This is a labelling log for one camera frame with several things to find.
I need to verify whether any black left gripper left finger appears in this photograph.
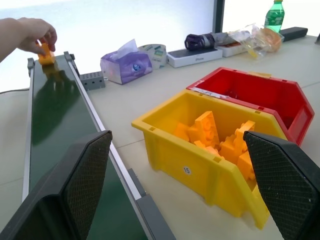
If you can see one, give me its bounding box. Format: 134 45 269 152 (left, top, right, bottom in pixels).
0 129 113 240

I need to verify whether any black vertical window post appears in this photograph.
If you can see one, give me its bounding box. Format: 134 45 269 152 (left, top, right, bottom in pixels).
213 0 226 34

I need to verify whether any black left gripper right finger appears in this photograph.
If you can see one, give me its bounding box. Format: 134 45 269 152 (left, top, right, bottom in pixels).
243 130 320 240

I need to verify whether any thin black cable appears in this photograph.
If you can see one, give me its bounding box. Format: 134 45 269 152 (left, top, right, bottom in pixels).
0 87 31 96

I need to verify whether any yellow toy building block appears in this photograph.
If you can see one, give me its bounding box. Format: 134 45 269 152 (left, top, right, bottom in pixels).
193 140 222 158
236 149 257 181
219 134 241 165
37 42 56 67
173 122 194 143

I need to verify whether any grey perforated metal block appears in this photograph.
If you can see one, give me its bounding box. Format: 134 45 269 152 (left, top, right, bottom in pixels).
79 71 107 91

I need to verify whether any yellow plastic storage bin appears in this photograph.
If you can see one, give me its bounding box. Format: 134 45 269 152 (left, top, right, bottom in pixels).
131 89 289 231

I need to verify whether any flat yellow building plate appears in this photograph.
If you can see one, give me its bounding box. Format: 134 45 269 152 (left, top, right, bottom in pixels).
191 110 221 148

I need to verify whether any red plastic storage bin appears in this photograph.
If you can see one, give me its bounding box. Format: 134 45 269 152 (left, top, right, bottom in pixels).
185 66 316 147

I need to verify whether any green conveyor belt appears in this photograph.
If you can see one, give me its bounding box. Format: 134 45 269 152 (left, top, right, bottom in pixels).
21 50 176 240

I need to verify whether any person's bare hand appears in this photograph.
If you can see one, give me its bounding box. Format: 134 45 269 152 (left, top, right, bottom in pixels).
16 17 58 54

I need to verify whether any long black case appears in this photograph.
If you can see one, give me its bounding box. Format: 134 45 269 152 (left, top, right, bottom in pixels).
279 26 309 43

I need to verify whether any purple tissue pack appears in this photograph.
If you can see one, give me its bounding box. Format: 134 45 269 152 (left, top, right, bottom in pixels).
99 38 154 85

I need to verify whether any white iPhone box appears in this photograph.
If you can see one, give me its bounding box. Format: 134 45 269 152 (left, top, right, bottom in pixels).
166 47 224 69

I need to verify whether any white plastic tray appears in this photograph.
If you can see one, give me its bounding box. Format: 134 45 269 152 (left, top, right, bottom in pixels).
216 41 254 59

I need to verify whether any clear plastic snack bag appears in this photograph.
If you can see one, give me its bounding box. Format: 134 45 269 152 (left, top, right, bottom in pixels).
226 23 286 60

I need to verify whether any green plastic soda bottle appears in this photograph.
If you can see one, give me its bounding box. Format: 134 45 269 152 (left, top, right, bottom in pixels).
263 0 286 34

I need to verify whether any folded purple umbrella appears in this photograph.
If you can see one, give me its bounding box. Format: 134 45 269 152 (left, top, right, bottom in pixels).
184 31 235 52

